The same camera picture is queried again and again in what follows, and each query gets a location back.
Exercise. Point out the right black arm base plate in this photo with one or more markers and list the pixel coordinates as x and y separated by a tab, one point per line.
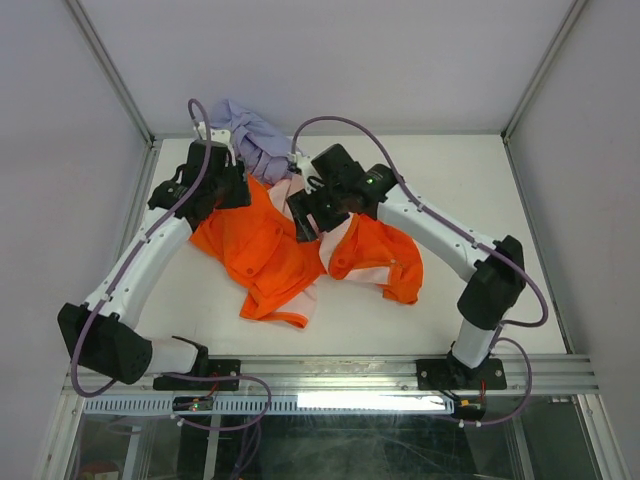
447	374

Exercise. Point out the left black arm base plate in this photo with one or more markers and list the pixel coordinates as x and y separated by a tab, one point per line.
220	372

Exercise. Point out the right aluminium frame post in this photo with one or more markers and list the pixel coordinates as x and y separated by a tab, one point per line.
543	69

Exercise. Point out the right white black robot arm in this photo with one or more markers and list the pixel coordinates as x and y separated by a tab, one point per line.
491	269

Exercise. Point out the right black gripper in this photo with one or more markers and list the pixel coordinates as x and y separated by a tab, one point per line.
301	205

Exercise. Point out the small electronics board with leds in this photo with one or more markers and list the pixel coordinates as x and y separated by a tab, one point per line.
193	404

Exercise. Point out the left aluminium frame post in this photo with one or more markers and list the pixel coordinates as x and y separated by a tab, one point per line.
95	44

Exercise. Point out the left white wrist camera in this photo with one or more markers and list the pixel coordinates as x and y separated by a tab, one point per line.
219	137

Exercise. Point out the orange jacket with pink lining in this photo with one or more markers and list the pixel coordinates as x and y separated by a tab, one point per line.
257	247

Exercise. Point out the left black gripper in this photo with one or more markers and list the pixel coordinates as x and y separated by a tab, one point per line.
241	195

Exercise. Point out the black connector with yellow plug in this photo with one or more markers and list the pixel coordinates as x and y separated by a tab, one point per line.
469	409

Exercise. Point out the aluminium frame post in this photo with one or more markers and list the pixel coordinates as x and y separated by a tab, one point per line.
543	69
95	44

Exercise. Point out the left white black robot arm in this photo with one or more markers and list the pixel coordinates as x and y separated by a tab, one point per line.
100	333

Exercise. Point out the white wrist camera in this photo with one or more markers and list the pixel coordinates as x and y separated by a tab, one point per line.
301	165
219	137

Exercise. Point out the white slotted cable duct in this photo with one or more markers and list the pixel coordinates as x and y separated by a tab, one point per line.
299	404

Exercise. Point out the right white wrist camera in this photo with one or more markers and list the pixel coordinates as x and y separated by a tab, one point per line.
301	165

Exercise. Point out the crumpled lavender garment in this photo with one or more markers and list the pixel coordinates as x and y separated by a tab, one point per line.
263	148

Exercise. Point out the aluminium mounting rail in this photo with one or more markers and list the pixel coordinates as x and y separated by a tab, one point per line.
544	374

